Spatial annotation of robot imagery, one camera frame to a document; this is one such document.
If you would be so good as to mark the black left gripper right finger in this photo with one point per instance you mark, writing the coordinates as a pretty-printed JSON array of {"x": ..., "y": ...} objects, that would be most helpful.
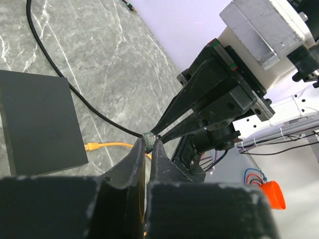
[{"x": 178, "y": 208}]

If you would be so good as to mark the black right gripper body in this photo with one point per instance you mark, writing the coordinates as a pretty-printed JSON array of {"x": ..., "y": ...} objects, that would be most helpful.
[{"x": 198, "y": 152}]

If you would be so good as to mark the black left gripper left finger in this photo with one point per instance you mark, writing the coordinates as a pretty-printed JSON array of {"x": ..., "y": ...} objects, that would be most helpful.
[{"x": 110, "y": 206}]

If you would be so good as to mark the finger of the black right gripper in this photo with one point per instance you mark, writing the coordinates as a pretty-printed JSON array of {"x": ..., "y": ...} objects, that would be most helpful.
[
  {"x": 207, "y": 81},
  {"x": 220, "y": 112}
]

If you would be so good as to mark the black network switch box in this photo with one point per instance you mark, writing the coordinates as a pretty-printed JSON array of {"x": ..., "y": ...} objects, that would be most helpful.
[{"x": 40, "y": 124}]

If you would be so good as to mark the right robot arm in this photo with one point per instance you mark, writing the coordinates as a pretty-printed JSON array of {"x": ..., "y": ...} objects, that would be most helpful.
[{"x": 294, "y": 98}]

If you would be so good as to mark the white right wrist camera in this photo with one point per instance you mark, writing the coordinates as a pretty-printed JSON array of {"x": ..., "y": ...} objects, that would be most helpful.
[{"x": 263, "y": 33}]

